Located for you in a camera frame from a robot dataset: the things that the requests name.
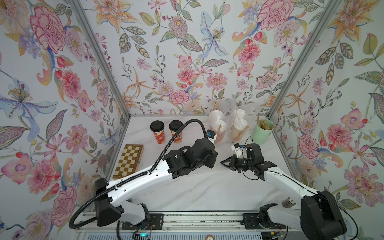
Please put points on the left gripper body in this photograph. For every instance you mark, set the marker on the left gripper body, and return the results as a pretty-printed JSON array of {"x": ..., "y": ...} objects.
[{"x": 209, "y": 159}]

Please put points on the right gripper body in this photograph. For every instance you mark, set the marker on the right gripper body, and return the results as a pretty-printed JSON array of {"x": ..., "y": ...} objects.
[{"x": 244, "y": 164}]

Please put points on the clear plastic carrier bag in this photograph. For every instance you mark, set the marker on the clear plastic carrier bag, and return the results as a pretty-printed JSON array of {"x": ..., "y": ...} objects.
[{"x": 251, "y": 110}]

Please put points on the white lid floral cup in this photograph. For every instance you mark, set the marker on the white lid floral cup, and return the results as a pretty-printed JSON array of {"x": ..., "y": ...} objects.
[{"x": 240, "y": 114}]

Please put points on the clear plastic bag pile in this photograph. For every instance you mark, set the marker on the clear plastic bag pile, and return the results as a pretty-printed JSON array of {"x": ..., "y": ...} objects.
[{"x": 223, "y": 107}]

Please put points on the white lid red back cup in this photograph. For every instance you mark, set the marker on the white lid red back cup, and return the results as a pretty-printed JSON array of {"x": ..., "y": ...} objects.
[{"x": 220, "y": 128}]

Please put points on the white lid red cup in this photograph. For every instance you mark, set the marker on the white lid red cup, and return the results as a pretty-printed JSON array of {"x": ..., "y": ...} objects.
[
  {"x": 220, "y": 128},
  {"x": 216, "y": 115}
]

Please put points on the white lid beige cup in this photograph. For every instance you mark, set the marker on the white lid beige cup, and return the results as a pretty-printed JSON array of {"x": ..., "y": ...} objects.
[{"x": 238, "y": 126}]

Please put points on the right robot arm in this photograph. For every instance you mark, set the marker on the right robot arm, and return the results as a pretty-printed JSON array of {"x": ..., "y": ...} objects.
[{"x": 317, "y": 214}]

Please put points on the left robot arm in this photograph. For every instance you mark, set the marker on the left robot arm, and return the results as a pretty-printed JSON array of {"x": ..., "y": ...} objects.
[{"x": 114, "y": 205}]

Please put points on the green cup holder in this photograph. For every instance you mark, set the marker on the green cup holder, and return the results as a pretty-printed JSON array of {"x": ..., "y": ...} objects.
[{"x": 260, "y": 136}]

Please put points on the wooden stir sticks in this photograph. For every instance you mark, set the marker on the wooden stir sticks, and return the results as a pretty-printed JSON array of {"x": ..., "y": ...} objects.
[{"x": 265, "y": 124}]

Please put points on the black lid red cup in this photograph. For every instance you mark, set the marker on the black lid red cup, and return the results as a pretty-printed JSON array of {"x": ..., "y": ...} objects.
[
  {"x": 157, "y": 127},
  {"x": 174, "y": 126}
]

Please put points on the wooden chessboard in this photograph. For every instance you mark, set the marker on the wooden chessboard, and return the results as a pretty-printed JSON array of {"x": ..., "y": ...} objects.
[{"x": 128, "y": 162}]

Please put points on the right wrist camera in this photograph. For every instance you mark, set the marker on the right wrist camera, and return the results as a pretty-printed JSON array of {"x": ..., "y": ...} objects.
[{"x": 238, "y": 150}]

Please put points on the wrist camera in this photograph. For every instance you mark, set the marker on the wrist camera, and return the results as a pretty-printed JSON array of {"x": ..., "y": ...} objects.
[
  {"x": 238, "y": 150},
  {"x": 211, "y": 135}
]

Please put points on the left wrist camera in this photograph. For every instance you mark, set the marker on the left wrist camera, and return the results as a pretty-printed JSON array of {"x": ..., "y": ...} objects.
[{"x": 211, "y": 135}]

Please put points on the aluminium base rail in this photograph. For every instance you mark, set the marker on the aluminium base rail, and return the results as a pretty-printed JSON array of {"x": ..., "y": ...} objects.
[{"x": 221, "y": 221}]

